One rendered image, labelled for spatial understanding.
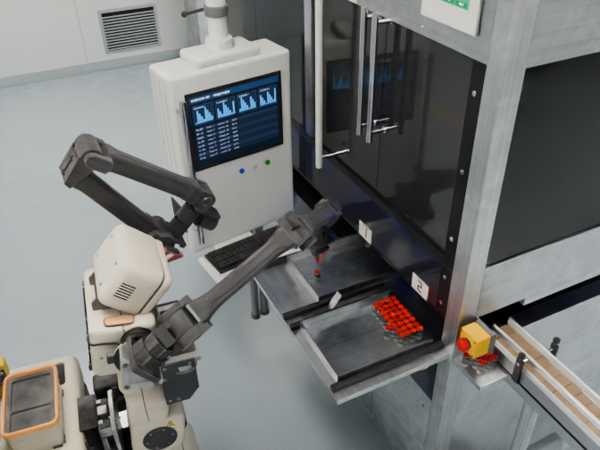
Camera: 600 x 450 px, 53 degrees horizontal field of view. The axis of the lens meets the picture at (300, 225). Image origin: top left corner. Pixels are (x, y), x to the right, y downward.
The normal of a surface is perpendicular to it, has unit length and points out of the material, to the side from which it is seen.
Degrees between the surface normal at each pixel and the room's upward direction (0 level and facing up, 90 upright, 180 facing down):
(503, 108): 90
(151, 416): 90
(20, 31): 90
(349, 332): 0
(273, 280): 0
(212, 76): 90
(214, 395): 0
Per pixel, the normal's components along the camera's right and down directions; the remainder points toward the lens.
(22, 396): -0.02, -0.82
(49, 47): 0.44, 0.51
